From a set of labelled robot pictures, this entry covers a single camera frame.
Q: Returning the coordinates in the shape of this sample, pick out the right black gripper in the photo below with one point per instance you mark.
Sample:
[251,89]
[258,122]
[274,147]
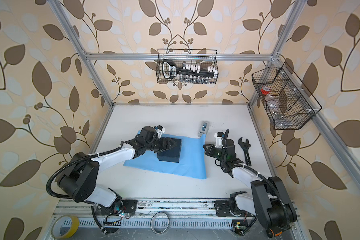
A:
[209,151]

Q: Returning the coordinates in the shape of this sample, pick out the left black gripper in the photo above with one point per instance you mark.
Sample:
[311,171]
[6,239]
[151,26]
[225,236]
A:
[168,145]

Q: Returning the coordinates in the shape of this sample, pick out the dark navy gift box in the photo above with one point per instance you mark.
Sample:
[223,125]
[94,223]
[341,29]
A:
[172,155]

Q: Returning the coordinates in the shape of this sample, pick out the blue wrapping paper sheet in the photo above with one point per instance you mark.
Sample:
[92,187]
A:
[191,163]

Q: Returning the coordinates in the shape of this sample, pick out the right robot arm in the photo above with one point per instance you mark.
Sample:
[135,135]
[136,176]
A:
[268,199]

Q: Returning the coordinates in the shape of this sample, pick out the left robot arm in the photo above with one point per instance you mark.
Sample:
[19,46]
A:
[77,180]

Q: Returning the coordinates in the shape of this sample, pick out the black adjustable wrench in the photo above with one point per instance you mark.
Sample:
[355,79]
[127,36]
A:
[245,147]

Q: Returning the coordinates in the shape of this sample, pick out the black socket set holder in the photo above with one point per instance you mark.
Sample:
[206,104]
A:
[171,71]

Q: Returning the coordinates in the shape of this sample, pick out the yellow tape roll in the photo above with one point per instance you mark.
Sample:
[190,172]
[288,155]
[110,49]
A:
[65,227]

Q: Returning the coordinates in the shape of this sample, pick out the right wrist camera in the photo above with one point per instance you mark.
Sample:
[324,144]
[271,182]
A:
[221,139]

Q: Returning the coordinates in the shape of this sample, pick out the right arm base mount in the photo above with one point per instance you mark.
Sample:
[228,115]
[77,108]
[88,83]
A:
[228,208]

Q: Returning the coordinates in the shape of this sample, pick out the back wire basket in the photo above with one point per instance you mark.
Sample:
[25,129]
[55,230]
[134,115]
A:
[203,57]

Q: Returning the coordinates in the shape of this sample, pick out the wire basket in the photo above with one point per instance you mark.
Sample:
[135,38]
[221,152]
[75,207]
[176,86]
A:
[290,104]
[203,57]

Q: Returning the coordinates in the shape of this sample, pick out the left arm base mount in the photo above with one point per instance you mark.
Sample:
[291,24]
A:
[123,206]

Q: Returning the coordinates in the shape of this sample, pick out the right wire basket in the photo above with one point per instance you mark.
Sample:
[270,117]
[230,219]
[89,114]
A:
[290,104]

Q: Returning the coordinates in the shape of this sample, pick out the orange handled screwdriver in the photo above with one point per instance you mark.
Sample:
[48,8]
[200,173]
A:
[274,232]

